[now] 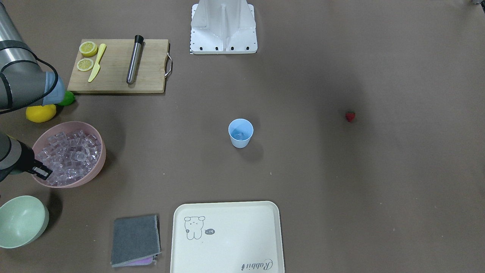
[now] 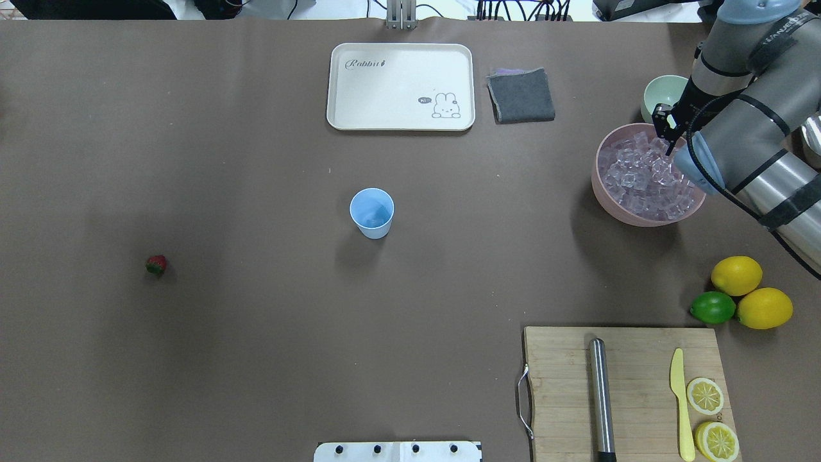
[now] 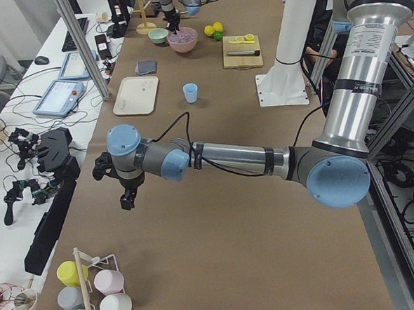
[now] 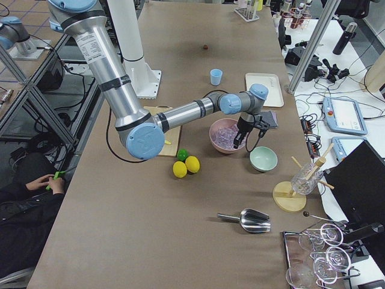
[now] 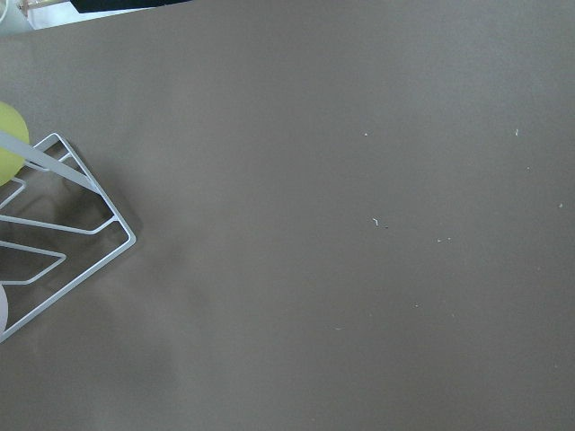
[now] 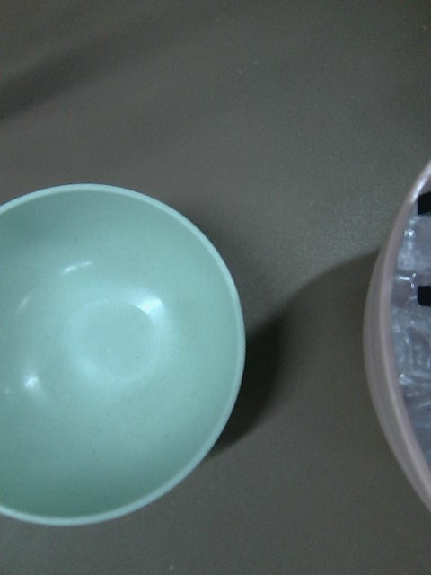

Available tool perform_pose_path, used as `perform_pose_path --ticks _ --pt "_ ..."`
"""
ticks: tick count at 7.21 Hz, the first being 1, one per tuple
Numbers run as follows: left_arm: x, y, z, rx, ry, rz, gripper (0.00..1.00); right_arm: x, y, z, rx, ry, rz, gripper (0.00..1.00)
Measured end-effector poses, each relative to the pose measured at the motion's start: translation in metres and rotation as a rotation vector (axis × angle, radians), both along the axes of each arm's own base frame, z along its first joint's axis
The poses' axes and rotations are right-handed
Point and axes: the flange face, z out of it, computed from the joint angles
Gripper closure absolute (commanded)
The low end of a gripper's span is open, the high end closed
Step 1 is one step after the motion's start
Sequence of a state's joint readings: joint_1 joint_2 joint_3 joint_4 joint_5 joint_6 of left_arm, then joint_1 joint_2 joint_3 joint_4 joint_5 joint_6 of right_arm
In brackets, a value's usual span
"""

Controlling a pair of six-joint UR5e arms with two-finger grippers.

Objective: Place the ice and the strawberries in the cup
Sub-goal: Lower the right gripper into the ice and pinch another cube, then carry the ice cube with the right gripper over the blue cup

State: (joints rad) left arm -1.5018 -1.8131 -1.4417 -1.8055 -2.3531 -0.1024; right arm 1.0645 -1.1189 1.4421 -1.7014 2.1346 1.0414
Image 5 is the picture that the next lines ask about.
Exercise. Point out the white wire cup rack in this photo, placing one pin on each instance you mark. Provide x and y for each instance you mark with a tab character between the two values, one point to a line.
54	154

